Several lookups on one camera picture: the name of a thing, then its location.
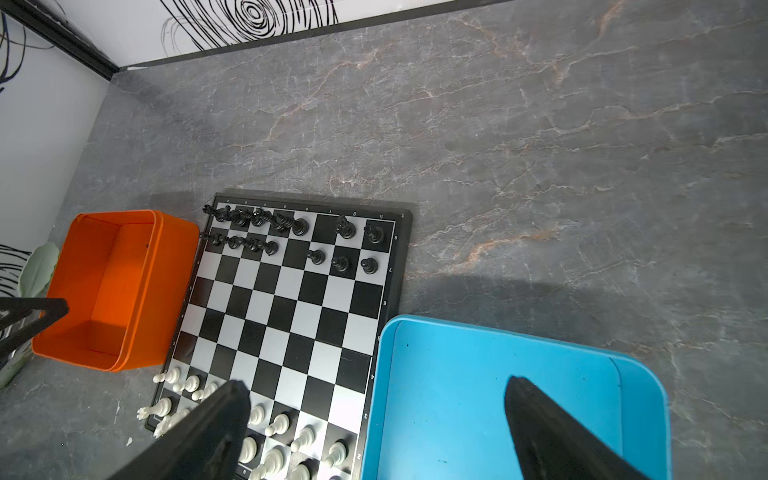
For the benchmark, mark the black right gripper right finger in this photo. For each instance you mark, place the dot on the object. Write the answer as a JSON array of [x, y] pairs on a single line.
[[551, 444]]

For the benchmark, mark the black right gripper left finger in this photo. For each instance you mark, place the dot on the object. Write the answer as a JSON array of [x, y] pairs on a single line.
[[206, 444]]

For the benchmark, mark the black chess knight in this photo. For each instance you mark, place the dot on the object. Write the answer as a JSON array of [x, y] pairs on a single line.
[[345, 228]]

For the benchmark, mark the black chess rook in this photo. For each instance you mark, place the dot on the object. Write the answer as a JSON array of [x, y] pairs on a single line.
[[374, 233]]

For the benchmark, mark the orange plastic tray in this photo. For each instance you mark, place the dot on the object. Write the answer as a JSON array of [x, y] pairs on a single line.
[[124, 276]]

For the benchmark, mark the blue plastic tray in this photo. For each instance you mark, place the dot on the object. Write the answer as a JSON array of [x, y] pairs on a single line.
[[438, 401]]

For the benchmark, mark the black white chessboard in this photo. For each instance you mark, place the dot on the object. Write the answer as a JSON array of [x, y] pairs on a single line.
[[279, 301]]

